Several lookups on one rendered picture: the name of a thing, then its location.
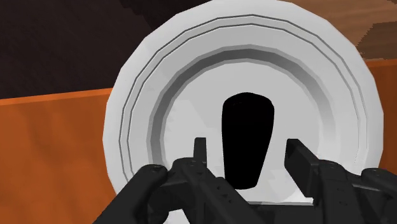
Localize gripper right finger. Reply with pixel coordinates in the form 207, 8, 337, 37
284, 138, 397, 224

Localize orange wooden table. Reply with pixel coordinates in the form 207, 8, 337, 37
0, 58, 397, 224

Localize black tapered object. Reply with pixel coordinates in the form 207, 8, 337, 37
221, 92, 275, 190

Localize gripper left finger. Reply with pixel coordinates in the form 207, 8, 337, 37
92, 137, 265, 224

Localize white round plate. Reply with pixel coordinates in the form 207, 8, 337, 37
102, 0, 385, 224

